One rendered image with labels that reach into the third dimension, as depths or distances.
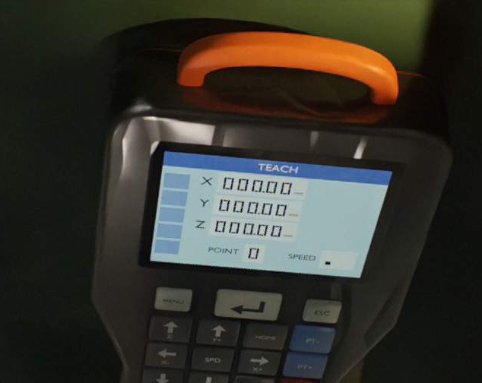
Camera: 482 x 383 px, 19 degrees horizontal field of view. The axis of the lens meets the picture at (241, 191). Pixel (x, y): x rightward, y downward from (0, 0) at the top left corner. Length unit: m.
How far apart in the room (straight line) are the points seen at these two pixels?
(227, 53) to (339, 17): 0.03
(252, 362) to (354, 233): 0.06
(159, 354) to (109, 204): 0.07
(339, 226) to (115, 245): 0.06
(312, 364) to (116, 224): 0.08
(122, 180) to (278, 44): 0.05
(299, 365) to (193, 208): 0.07
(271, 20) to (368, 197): 0.05
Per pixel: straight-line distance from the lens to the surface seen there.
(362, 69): 0.36
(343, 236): 0.39
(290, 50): 0.35
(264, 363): 0.43
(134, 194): 0.37
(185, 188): 0.37
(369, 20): 0.37
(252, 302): 0.41
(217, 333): 0.42
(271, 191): 0.37
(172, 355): 0.43
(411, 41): 0.37
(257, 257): 0.39
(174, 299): 0.41
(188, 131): 0.36
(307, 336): 0.42
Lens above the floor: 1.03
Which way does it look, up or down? 42 degrees down
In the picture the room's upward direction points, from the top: 180 degrees clockwise
